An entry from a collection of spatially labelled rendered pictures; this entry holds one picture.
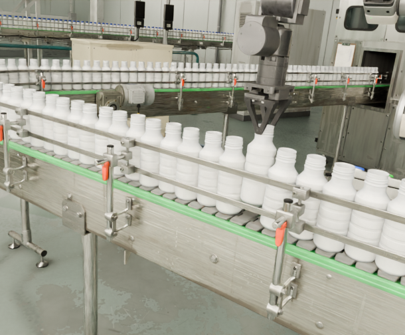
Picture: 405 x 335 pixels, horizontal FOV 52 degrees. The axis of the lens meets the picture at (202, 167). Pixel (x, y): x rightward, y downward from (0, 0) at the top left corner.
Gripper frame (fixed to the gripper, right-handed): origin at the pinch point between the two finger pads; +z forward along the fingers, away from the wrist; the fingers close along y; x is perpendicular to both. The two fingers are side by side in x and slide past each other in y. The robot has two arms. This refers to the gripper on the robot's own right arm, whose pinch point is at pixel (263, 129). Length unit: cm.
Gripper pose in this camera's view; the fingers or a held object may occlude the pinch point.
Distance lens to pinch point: 86.8
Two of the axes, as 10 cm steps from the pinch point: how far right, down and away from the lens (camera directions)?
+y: -5.8, 1.8, -8.0
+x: 8.1, 2.4, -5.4
